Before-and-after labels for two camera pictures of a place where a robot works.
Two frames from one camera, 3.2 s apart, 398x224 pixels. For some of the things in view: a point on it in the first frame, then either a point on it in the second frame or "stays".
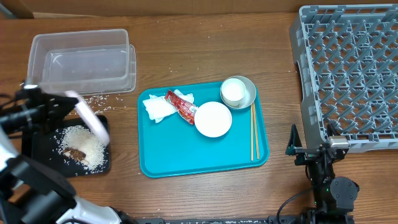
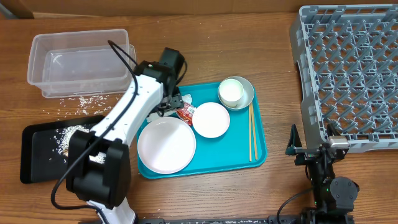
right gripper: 305,154 stays
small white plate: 212,119 stays
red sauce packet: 186,110 stays
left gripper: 51,107 → 176,101
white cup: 233,91 stays
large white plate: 91,119 → 166,145
